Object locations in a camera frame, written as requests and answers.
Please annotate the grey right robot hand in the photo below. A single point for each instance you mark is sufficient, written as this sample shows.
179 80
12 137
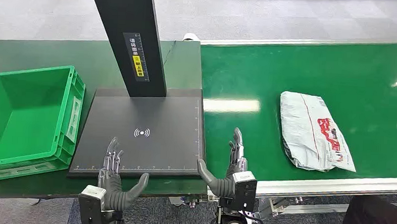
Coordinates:
223 187

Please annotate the aluminium conveyor frame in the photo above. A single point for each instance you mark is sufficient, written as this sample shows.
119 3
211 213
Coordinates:
315 187

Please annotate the white poly mailer red print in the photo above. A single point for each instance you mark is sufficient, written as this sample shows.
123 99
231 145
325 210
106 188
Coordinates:
305 129

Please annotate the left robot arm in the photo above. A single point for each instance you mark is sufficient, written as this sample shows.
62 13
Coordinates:
113 219

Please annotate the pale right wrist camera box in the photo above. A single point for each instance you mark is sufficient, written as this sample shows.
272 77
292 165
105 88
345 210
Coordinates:
244 190

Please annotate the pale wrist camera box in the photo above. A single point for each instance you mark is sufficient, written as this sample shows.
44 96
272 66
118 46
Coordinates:
92 200
244 190

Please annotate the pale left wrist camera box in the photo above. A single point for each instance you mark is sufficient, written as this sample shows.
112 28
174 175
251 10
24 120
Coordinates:
92 200

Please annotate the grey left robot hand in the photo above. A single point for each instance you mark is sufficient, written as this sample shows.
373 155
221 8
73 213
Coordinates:
113 187

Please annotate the person's leg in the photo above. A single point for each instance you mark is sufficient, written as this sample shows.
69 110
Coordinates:
374 219

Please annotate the black inbound scanner machine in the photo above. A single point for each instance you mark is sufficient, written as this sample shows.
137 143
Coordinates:
150 149

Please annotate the green plastic crate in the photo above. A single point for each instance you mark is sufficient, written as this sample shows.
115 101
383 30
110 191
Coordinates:
27 117

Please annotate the black and yellow label sticker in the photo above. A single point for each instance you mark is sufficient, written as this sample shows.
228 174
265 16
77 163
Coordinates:
136 55

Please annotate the green conveyor belt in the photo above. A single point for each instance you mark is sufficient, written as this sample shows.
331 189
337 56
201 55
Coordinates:
253 77

